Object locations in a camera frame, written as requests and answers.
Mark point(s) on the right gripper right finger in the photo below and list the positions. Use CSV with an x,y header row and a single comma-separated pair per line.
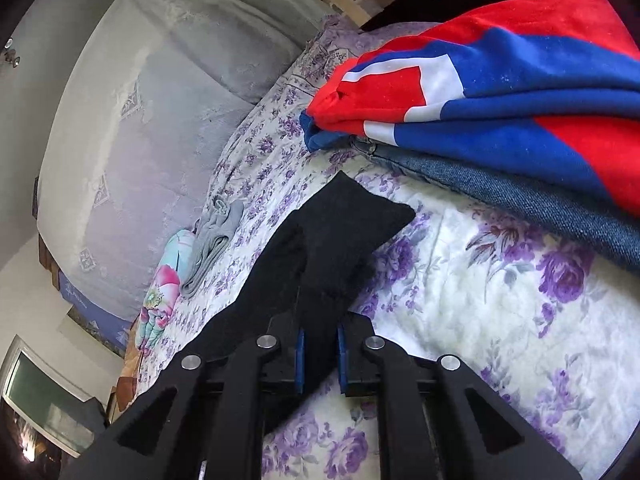
x,y
437,419

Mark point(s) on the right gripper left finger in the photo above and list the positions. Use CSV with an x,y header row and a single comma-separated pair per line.
x,y
204,417

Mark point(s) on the black pants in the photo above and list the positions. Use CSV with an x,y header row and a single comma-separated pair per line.
x,y
314,266

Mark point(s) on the brown orange pillow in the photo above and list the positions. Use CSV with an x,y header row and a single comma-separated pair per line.
x,y
126,385

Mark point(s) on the blue patterned bedding bag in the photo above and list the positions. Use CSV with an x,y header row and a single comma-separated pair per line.
x,y
104,327

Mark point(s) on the floral turquoise pink blanket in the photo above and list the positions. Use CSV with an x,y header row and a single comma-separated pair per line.
x,y
159,302

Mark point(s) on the purple floral bed quilt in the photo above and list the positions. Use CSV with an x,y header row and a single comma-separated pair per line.
x,y
547,323

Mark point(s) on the folded grey garment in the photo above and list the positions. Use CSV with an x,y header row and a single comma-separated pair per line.
x,y
214,231

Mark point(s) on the blue denim jeans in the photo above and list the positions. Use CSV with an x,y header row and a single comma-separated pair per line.
x,y
609,231

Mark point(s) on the red white blue garment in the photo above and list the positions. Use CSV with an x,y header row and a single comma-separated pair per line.
x,y
547,89

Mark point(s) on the purple floral pillow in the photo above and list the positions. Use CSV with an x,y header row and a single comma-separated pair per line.
x,y
337,42

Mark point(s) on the ceiling light fixture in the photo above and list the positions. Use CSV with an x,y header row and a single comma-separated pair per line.
x,y
9,54

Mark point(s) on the window with white frame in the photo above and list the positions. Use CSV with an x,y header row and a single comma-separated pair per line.
x,y
59,410

